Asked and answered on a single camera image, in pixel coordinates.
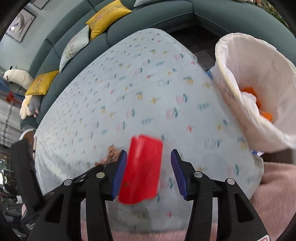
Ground red carton box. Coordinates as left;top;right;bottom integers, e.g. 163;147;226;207
118;135;163;205

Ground orange plastic bag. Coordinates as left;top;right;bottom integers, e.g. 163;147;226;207
240;87;273;121

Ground white lined trash bin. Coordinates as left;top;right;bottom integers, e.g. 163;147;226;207
210;33;295;153

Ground white round side table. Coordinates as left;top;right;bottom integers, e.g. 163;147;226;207
19;128;37;152

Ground brown peanut shell scraps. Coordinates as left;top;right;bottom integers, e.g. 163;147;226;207
95;145;120;166

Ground grey mouse plush toy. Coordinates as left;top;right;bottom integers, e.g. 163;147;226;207
29;95;43;118

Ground blue curtain with red tie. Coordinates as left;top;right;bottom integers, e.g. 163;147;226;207
0;77;25;104

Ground left yellow cushion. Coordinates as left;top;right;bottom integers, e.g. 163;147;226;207
25;70;59;96

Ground yellow cushion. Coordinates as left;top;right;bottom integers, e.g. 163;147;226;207
25;70;59;96
86;0;132;41

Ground white long plush toy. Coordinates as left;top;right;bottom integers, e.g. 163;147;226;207
2;68;33;90

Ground light blue floral tablecloth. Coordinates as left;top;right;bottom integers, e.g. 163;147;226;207
35;29;263;232

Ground left pale blue cushion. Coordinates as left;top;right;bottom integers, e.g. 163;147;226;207
59;25;90;72

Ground pale blue cushion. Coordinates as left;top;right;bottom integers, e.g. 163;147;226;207
133;0;152;8
59;25;90;72

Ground teal sectional sofa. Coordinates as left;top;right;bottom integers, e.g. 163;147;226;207
20;1;295;128

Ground middle yellow cushion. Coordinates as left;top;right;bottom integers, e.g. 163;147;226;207
86;0;132;41

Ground potted flowers plant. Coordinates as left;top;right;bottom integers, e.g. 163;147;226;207
254;0;288;28

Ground right pale blue cushion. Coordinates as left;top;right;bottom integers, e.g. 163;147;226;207
133;0;152;8

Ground framed wall picture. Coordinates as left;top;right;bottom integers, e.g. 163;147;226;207
31;0;49;9
6;9;36;43

